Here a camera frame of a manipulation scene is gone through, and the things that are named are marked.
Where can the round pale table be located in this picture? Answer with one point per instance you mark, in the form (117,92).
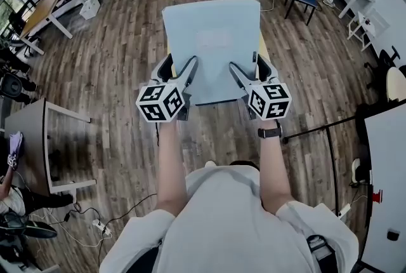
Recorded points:
(396,82)

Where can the white cardboard box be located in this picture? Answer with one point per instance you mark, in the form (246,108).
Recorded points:
(90,6)

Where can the black office chair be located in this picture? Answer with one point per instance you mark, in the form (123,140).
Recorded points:
(385,59)

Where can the person's right forearm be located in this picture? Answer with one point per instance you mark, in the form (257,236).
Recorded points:
(272,170)

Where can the black wristwatch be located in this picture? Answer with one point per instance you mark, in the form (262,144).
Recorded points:
(269,132)

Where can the yellow wooden table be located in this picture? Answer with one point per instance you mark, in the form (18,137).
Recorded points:
(265,46)

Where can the light wooden desk white legs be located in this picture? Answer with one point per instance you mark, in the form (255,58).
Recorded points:
(44,9)

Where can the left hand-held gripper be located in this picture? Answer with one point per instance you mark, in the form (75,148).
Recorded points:
(158,103)

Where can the dark brown desk white legs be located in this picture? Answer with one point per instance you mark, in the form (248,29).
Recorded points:
(28,138)

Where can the purple cloth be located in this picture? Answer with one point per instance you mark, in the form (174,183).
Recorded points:
(15,143)

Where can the person's left forearm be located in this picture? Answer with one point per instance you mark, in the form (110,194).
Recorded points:
(169,163)

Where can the white table black edge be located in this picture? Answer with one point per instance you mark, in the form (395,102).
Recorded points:
(387,176)

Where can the person's white shirt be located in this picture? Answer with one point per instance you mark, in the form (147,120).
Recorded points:
(228,227)

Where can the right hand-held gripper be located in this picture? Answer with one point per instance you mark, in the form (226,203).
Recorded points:
(269,102)

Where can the black metal table frame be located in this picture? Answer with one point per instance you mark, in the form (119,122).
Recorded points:
(320,129)

